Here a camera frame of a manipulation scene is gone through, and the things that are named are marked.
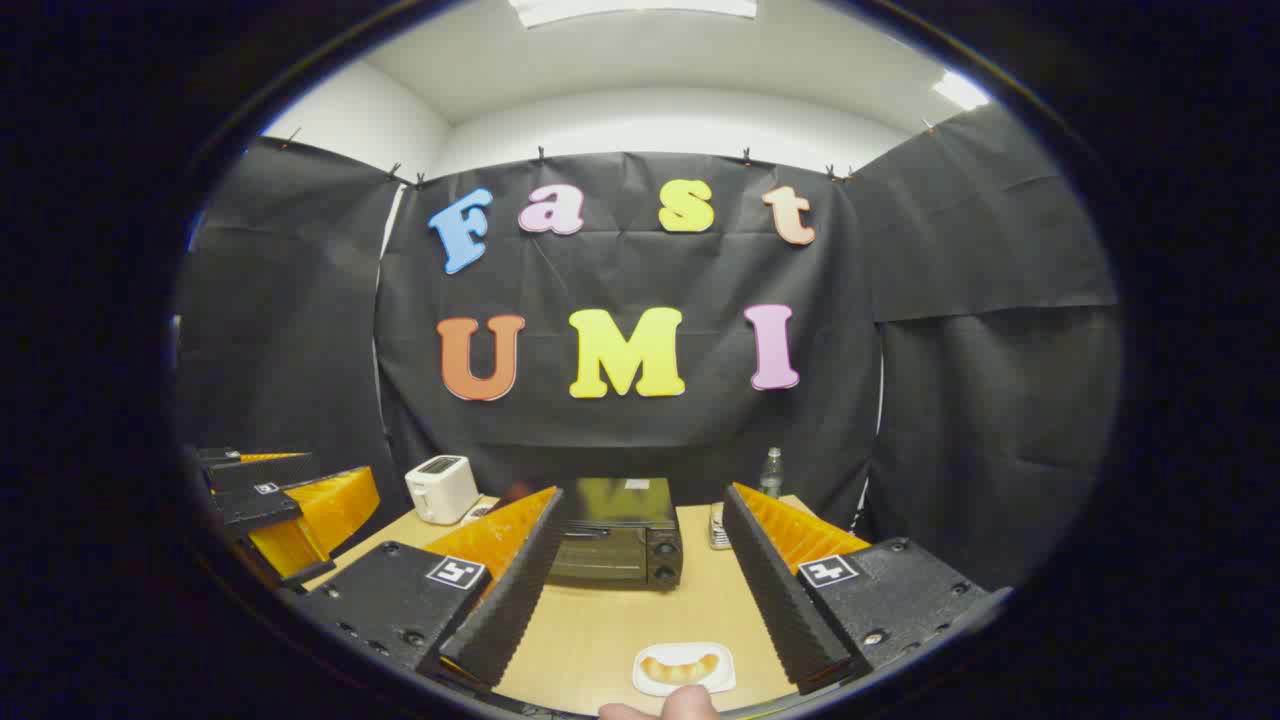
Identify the white toaster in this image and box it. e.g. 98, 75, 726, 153
405, 455, 481, 526

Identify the small ceiling light panel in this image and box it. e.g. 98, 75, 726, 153
933, 70, 991, 111

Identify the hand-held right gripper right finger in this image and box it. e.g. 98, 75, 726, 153
721, 482, 993, 696

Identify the golden croissant bread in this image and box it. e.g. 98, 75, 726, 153
640, 653, 721, 686

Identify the black backdrop cloth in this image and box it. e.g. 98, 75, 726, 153
172, 105, 1123, 591

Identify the white square plate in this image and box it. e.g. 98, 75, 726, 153
632, 642, 737, 698

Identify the black electric oven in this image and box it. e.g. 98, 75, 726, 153
545, 477, 685, 591

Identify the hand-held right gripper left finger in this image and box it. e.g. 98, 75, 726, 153
298, 486, 566, 691

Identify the large ceiling light panel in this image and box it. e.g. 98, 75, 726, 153
508, 0, 759, 28

